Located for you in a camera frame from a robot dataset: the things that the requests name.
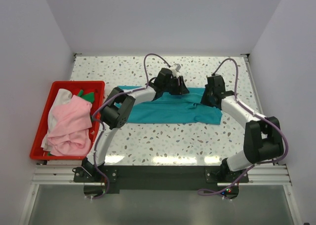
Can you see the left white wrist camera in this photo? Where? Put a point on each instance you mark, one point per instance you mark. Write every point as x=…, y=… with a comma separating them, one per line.
x=175, y=69

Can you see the green and red garment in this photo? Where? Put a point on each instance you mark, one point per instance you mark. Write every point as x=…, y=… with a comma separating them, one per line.
x=87, y=96

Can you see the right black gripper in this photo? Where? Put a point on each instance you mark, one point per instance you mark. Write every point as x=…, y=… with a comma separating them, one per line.
x=204, y=100

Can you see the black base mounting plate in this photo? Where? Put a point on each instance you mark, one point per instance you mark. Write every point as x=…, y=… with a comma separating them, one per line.
x=152, y=178

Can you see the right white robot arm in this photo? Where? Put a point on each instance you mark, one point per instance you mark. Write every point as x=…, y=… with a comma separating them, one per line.
x=263, y=140

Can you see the aluminium frame rail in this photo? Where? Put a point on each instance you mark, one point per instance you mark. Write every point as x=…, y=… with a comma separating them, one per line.
x=63, y=175

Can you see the white t shirt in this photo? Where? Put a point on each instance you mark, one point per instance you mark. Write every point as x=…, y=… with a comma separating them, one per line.
x=63, y=97

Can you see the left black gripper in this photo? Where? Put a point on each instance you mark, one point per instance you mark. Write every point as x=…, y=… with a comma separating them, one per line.
x=181, y=89

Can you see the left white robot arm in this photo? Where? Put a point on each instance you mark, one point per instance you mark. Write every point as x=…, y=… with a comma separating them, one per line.
x=117, y=108

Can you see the pink t shirt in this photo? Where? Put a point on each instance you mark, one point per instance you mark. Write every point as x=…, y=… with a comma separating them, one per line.
x=70, y=135

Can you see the teal t shirt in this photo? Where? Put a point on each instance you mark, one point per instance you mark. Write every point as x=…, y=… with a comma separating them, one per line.
x=169, y=109

